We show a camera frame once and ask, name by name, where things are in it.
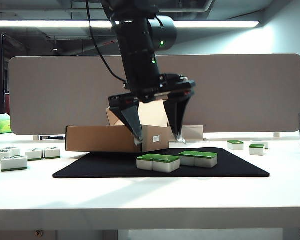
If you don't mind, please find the black marker pen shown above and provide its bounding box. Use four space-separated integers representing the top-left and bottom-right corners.
39 135 66 141

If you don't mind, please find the bird print mahjong tile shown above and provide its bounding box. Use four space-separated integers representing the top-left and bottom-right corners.
0 154 29 173

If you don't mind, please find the taupe felt desk divider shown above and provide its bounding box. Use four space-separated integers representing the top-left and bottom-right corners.
8 53 300 136

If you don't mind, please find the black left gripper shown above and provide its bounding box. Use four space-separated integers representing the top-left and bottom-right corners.
108 73 197 148

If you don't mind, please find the green white mahjong tile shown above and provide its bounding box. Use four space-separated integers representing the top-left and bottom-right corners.
152 154 181 174
178 150 196 167
227 139 245 151
136 154 155 172
251 140 270 150
248 143 266 156
194 152 219 169

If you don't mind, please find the green white packaging bag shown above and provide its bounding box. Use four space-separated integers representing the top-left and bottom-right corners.
0 119 12 135

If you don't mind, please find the black rectangular mat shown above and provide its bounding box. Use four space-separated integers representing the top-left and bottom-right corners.
52 147 271 180

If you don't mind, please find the eight bamboo mahjong tile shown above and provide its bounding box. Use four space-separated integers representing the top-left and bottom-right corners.
1 147 22 157

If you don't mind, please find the six bamboo mahjong tile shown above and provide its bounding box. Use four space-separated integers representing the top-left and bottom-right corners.
0 149 12 164

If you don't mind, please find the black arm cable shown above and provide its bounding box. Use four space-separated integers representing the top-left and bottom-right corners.
86 0 128 85

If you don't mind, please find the brown cardboard box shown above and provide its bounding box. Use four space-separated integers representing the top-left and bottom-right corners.
65 99 177 154

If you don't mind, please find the long white light strip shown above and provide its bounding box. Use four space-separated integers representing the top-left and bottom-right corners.
0 20 261 29

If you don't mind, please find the three bamboo mahjong tile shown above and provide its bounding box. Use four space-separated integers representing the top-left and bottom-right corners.
44 146 62 160

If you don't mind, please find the two bamboo mahjong tile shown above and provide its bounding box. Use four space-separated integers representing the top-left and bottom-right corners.
25 148 45 162

